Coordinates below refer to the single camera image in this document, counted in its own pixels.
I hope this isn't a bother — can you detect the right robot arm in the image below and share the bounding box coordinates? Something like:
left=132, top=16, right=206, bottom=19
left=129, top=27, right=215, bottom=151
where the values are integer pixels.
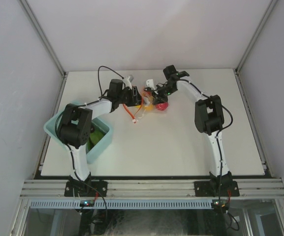
left=151, top=65, right=233, bottom=196

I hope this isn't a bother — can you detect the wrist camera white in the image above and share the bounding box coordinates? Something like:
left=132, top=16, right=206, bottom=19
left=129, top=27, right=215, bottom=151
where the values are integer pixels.
left=123, top=75, right=134, bottom=89
left=145, top=79, right=155, bottom=90

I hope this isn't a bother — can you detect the clear zip top bag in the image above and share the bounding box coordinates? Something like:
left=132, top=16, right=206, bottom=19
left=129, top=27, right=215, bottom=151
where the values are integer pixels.
left=123, top=86, right=170, bottom=125

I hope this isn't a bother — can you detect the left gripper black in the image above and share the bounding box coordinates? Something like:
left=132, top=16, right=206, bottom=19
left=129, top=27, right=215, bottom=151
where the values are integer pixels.
left=117, top=87, right=146, bottom=108

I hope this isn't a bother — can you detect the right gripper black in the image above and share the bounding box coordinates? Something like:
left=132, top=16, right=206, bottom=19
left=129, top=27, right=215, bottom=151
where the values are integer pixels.
left=152, top=84, right=177, bottom=105

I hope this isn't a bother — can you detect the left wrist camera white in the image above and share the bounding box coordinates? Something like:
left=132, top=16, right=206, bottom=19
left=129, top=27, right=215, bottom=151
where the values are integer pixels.
left=123, top=75, right=134, bottom=89

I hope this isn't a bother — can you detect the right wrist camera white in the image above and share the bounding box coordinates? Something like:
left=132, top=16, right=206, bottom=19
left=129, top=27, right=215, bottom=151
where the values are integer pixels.
left=145, top=79, right=155, bottom=90

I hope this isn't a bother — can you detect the fake red yellow apple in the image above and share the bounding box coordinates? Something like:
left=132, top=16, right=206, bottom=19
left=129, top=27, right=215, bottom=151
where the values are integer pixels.
left=155, top=102, right=169, bottom=112

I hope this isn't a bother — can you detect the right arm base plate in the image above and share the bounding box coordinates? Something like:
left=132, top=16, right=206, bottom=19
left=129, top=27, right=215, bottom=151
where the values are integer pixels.
left=194, top=181, right=240, bottom=197

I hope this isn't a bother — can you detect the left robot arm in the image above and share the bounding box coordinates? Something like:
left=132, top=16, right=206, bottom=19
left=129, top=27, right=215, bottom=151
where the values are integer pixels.
left=55, top=75, right=143, bottom=197

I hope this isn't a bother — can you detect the teal plastic bin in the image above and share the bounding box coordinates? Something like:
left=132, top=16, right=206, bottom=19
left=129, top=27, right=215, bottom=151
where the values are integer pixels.
left=44, top=99, right=113, bottom=164

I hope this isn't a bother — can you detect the blue slotted cable duct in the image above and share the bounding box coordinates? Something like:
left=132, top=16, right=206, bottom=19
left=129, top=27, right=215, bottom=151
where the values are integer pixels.
left=30, top=199, right=213, bottom=210

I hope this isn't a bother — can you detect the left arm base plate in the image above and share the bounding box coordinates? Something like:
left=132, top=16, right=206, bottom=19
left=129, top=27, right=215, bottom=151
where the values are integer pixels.
left=64, top=180, right=108, bottom=197

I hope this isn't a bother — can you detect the aluminium rail frame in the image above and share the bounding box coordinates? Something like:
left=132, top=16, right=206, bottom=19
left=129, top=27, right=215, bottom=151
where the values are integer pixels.
left=20, top=178, right=284, bottom=199

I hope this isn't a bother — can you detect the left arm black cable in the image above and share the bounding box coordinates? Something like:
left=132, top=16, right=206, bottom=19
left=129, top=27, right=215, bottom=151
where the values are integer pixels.
left=97, top=65, right=125, bottom=99

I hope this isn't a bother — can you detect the fake green vegetable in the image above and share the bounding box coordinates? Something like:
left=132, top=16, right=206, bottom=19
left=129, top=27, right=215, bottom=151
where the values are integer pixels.
left=87, top=129, right=105, bottom=151

